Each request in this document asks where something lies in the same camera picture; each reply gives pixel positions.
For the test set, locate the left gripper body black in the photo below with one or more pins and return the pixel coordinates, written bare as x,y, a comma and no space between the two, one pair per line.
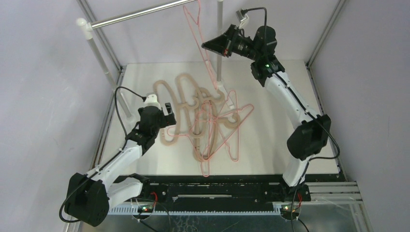
164,121

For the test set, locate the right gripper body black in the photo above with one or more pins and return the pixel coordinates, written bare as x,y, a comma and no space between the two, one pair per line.
229,41

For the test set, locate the pink wire hanger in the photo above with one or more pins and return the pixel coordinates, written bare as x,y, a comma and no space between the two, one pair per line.
179,134
205,166
232,120
194,24

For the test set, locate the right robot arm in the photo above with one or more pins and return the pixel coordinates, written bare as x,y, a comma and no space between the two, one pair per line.
310,129

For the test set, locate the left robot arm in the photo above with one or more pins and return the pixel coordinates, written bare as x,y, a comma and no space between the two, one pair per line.
92,195

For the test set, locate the beige hanger middle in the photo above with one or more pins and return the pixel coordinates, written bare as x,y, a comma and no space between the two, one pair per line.
189,91

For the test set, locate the beige hanger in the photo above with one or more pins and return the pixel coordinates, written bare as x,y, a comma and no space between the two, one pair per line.
189,91
165,92
215,122

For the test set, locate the beige hanger left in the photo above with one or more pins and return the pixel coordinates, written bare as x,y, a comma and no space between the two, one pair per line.
165,92

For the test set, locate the beige hanger right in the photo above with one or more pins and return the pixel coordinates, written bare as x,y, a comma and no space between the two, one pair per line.
215,122

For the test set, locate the left circuit board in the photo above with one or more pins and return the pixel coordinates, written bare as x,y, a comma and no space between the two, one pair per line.
145,209

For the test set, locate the circuit board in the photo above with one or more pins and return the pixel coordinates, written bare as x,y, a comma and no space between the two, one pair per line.
145,209
288,214

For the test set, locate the metal clothes rack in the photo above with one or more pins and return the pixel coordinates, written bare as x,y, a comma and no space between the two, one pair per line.
89,29

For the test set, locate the right circuit board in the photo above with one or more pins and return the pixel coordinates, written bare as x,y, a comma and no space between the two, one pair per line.
288,214

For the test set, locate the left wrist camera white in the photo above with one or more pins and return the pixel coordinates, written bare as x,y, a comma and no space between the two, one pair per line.
151,98

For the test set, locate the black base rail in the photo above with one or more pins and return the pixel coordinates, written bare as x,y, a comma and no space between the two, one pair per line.
228,193

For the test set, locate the aluminium frame structure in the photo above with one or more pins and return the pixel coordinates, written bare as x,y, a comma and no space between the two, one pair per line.
341,191

